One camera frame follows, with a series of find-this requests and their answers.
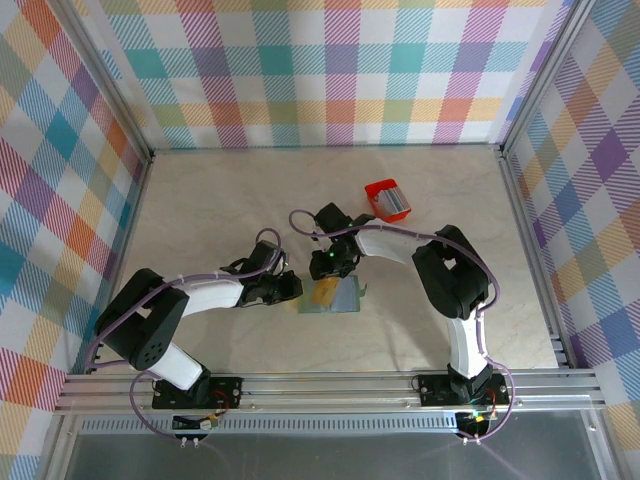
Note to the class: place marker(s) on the gold credit card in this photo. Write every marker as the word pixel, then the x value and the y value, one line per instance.
pixel 324 294

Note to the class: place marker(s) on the green card holder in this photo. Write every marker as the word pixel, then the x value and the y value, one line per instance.
pixel 347 297

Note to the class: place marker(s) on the red card box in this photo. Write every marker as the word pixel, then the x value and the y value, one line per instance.
pixel 372 190

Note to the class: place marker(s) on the silver credit card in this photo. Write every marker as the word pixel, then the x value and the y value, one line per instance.
pixel 397 201

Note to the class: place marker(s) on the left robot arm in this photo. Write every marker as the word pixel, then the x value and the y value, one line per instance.
pixel 210 295

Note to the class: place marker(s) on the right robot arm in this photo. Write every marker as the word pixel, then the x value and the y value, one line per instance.
pixel 385 245

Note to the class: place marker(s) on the grey metal sheet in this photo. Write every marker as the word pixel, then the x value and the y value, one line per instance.
pixel 325 457

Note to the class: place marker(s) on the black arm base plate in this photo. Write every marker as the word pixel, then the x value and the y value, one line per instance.
pixel 227 392
pixel 432 390

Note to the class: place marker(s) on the aluminium mounting rail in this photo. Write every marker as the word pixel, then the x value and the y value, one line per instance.
pixel 325 395

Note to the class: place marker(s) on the aluminium side rail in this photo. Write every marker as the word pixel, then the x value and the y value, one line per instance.
pixel 133 215
pixel 532 250

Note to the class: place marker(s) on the aluminium frame post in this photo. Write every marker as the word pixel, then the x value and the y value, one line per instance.
pixel 545 75
pixel 107 80

